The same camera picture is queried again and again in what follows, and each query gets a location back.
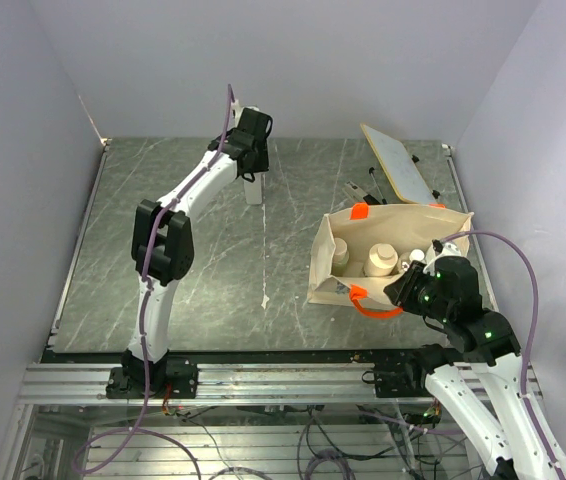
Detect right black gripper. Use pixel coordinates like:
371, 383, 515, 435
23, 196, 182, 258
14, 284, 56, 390
384, 259, 453, 323

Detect white bottle grey cap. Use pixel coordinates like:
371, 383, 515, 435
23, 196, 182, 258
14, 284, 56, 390
243, 173, 263, 205

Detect beige canvas tote bag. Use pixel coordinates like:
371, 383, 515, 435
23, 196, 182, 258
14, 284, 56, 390
307, 203, 473, 319

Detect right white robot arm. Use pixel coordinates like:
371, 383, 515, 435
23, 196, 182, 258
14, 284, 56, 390
384, 255, 566, 479

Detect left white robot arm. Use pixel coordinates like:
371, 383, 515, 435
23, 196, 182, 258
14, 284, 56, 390
106, 107, 273, 398

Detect small white cap bottle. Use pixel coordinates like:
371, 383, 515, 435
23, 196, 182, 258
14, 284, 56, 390
397, 249, 425, 273

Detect beige round lid bottle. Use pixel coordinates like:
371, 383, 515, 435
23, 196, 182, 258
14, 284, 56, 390
363, 243, 398, 277

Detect beige cap bottle left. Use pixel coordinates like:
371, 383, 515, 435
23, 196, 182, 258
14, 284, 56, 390
331, 237, 350, 277

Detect small grey black device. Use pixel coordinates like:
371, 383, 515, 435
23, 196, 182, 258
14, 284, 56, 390
343, 181, 381, 205

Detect white board wooden edge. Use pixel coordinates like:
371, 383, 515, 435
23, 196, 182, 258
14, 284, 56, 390
360, 123, 440, 206

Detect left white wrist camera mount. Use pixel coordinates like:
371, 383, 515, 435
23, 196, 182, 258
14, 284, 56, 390
231, 99, 259, 122

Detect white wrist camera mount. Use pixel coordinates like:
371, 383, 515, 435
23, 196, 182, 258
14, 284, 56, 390
426, 240, 463, 262
231, 99, 259, 122

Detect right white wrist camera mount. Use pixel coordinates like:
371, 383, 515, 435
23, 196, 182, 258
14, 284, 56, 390
426, 240, 463, 262

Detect aluminium rail frame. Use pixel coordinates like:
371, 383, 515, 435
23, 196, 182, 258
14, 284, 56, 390
0, 139, 559, 480

